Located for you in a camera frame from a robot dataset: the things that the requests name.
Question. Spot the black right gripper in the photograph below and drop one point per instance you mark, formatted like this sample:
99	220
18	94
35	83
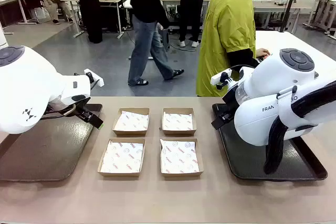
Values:
230	100

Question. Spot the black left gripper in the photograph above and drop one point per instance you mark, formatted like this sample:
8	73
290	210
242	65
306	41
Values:
83	108

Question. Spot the brown cardboard food box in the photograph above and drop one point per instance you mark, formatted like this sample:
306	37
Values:
182	174
118	174
178	132
131	132

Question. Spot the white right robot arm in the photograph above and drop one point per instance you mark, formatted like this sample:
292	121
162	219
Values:
262	119

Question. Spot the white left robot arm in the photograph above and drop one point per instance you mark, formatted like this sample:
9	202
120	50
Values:
26	90

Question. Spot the person's right forearm black sleeve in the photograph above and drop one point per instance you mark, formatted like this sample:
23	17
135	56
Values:
241	58

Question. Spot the black plastic serving tray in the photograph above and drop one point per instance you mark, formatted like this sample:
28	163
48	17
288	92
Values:
249	161

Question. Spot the brown plastic serving tray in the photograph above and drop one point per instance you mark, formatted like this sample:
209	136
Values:
47	150

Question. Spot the person's right hand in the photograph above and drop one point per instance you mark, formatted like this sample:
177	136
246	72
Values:
262	53

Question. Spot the person in blue jeans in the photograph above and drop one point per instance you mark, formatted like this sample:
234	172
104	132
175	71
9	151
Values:
144	45

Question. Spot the person in green jacket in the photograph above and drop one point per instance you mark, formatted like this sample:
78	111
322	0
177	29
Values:
225	24

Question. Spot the grey plastic stool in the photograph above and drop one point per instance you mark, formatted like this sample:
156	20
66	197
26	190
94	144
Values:
165	37

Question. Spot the light desk white legs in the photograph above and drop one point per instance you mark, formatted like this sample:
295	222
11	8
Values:
77	19

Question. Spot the cluttered desk white legs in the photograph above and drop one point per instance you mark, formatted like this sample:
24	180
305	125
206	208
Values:
119	19

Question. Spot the large white table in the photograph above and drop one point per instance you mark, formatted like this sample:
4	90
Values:
288	40

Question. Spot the standing person all black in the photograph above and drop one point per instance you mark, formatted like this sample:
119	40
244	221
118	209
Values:
90	11

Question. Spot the person black clothes white shoes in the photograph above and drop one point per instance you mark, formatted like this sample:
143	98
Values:
191	3

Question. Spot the white background desk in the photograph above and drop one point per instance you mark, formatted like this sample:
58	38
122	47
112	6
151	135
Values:
275	9

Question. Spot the white desk slanted legs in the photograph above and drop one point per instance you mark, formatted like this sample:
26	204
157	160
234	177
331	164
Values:
323	3

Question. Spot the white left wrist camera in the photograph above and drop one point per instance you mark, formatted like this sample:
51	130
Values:
95	78

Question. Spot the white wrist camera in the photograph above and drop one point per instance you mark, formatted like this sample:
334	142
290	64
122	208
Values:
220	77
95	78

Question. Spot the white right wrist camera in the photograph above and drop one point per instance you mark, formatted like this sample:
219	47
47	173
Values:
220	77

